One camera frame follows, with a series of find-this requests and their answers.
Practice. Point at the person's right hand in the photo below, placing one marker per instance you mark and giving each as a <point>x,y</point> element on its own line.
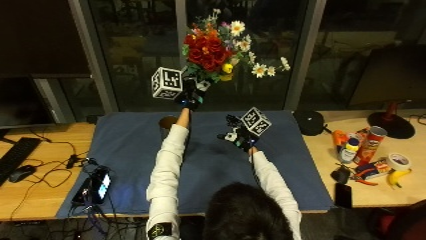
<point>243,138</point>

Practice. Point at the person's left hand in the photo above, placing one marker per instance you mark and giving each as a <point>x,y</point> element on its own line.
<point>190,98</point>

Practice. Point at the artificial flower bouquet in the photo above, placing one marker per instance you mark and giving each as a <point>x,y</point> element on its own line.
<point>206,50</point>

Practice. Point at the white marker cube left glove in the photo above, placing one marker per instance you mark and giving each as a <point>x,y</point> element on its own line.
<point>166,83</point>

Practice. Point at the white marker cube glove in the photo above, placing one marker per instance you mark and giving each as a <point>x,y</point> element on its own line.
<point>166,83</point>
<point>255,121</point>

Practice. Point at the white marker cube right glove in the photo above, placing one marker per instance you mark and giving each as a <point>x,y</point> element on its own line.
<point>255,121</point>

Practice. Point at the brown cup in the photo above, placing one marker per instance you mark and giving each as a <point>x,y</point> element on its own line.
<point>167,121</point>

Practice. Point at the blue cloth mat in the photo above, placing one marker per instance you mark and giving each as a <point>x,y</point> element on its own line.
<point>213,166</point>

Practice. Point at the black round case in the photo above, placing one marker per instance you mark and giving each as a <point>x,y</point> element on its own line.
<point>308,122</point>

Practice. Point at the orange plastic tool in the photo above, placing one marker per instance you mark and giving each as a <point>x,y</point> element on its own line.
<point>339,138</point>

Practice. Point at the white bottle blue cap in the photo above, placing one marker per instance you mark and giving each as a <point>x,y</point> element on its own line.
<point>347,151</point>

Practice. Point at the small black pouch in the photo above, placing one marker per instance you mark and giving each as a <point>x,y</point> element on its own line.
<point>340,174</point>

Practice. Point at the the person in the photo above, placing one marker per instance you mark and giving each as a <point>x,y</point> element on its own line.
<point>157,211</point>

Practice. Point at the red chips can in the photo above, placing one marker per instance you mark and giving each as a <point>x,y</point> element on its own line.
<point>370,146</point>

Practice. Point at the black phone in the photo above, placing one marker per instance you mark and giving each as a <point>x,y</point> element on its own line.
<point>342,195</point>

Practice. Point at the colourful snack packet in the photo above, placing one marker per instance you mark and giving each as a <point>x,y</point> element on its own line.
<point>372,169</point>

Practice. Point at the phone with lit screen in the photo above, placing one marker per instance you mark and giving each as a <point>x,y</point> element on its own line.
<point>102,185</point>

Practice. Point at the black armband yellow mark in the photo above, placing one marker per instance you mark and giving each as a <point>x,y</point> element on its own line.
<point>159,230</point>

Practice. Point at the dark monitor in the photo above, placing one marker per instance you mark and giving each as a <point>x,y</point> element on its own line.
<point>21,100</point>

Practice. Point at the white tape roll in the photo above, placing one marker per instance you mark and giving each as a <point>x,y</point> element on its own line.
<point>398,161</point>

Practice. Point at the black power bank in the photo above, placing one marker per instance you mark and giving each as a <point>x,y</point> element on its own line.
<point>81,193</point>

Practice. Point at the yellow banana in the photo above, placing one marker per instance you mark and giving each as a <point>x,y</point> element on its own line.
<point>395,177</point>

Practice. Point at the black keyboard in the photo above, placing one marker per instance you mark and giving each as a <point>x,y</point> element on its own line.
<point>17,155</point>

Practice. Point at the black computer mouse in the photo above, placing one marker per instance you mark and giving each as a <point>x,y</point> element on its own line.
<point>21,173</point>

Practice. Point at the red chair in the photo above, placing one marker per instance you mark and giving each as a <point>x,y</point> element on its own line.
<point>400,221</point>

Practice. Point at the black round stand red post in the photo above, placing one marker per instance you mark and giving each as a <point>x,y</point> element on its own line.
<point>392,125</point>

